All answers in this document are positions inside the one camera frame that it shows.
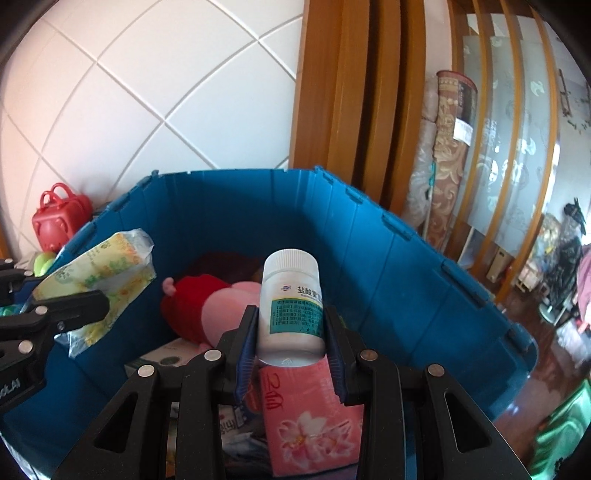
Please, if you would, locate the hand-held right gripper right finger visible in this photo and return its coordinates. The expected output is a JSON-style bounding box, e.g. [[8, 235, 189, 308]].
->
[[323, 305, 532, 480]]

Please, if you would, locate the rolled patterned carpet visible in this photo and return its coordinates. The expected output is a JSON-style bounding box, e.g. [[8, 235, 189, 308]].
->
[[422, 70, 479, 253]]

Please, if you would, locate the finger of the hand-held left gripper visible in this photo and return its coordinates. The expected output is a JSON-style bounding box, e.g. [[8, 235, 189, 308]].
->
[[0, 258, 38, 308], [0, 289, 111, 341]]

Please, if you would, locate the wooden door frame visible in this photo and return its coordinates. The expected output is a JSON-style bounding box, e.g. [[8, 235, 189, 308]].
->
[[288, 0, 456, 219]]

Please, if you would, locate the red pink plush toy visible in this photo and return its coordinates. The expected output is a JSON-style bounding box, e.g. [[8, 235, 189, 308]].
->
[[161, 265, 264, 348]]

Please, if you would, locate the red toy handbag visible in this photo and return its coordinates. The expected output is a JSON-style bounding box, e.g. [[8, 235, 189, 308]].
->
[[31, 183, 93, 254]]

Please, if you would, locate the dark wall ornament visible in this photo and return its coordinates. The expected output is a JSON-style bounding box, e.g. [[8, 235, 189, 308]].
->
[[558, 68, 579, 118]]

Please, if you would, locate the rolled pale blanket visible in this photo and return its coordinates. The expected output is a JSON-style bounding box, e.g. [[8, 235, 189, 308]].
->
[[401, 78, 439, 228]]

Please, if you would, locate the dark clothes rack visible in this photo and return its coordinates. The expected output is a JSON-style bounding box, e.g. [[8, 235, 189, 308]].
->
[[549, 198, 588, 320]]

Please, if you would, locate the pink flower tissue box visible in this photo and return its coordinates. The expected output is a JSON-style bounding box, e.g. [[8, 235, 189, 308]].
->
[[256, 357, 366, 480]]

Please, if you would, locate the blue plastic storage bin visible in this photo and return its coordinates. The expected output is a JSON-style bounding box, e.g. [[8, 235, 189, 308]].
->
[[0, 166, 539, 480]]

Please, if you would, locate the white medicine bottle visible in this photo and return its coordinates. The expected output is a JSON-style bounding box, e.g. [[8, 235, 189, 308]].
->
[[255, 249, 326, 368]]

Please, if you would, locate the wooden frosted glass partition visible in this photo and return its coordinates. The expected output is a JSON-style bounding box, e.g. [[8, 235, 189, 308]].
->
[[443, 0, 570, 306]]

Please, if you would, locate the green plastic bag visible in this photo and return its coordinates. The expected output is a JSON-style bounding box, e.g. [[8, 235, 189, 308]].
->
[[526, 382, 591, 480]]

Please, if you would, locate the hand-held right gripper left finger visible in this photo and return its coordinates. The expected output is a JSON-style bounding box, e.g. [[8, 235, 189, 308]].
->
[[48, 305, 259, 480]]

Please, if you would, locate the yellow green tissue pack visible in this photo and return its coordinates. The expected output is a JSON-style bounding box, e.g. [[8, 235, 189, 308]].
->
[[34, 228, 158, 359]]

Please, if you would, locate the white box dark print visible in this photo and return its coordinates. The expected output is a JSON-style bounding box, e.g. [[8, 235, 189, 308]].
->
[[124, 338, 209, 371]]

